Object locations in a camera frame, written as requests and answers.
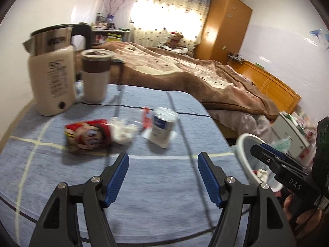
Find white trash bin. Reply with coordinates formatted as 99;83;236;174
235;133;283;192

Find beige mug with brown band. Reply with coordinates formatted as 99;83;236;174
78;48;115;103

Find wooden wardrobe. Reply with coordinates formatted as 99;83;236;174
193;0;253;66

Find beige steel electric kettle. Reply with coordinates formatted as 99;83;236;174
23;23;92;117

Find white blue packet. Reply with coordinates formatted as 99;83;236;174
74;80;85;101

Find small metal rack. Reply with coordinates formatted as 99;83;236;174
227;53;245;64

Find red white wrapper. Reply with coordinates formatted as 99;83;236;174
141;107;153;129

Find pink bed sheet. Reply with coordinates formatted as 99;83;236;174
208;108;277;144

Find cluttered white desk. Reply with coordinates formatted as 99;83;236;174
91;28;133;44

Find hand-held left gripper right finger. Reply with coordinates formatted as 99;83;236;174
197;152;296;247

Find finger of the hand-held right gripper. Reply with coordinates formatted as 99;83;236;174
250;144;284;177
259;143;309;176

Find crumpled white tissue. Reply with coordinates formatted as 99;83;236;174
110;117;139;144

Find bed with brown blanket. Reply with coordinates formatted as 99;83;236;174
90;41;280;120

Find person's right hand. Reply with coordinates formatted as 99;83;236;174
283;193;325;240

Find wooden bed headboard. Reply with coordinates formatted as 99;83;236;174
226;59;302;115

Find red snack packet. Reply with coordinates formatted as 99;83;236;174
64;119;114;153

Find white nightstand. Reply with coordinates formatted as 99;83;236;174
272;111;317;165

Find purple wall decoration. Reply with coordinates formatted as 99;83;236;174
101;0;131;21

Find white paper cup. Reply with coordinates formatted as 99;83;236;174
145;107;178;149

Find brown teddy bear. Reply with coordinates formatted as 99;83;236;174
163;31;193;56

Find dotted window curtain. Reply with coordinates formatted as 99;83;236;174
130;0;212;48

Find green plastic bag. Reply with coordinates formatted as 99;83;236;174
272;137;294;153

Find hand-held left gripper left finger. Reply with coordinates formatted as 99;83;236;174
28;152;129;247

